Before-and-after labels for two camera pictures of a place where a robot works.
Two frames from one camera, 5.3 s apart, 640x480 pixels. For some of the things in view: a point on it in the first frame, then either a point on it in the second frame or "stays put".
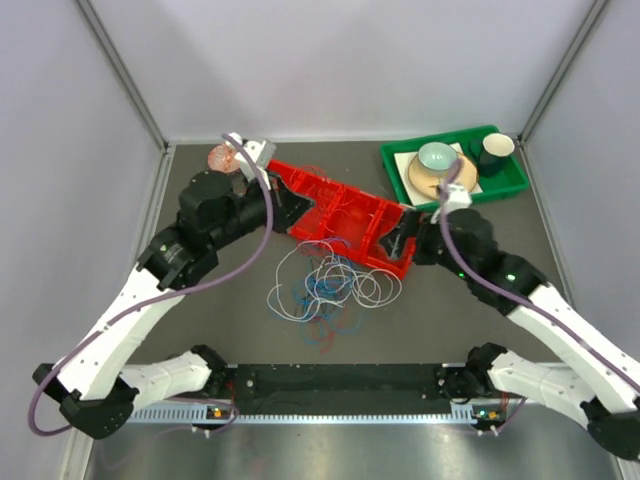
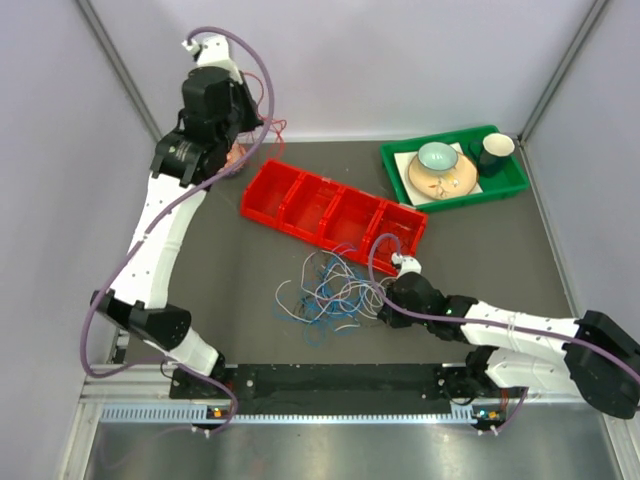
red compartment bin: x=346 y=219 stays put
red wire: x=326 y=337 to x=266 y=119
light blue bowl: x=436 y=158 stays put
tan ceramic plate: x=429 y=183 stays put
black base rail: x=342 y=388 stays put
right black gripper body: x=430 y=248 to x=394 y=319
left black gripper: x=289 y=205 to x=250 y=120
